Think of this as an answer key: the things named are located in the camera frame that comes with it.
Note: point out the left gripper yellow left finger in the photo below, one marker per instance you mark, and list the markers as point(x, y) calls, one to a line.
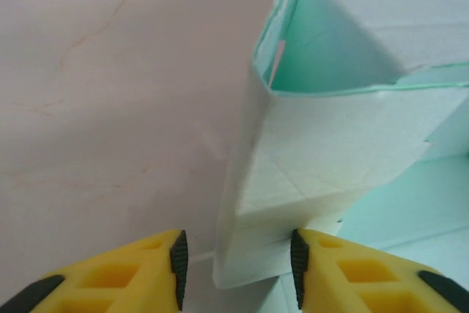
point(146, 254)

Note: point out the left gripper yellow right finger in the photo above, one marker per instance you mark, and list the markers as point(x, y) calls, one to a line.
point(348, 254)

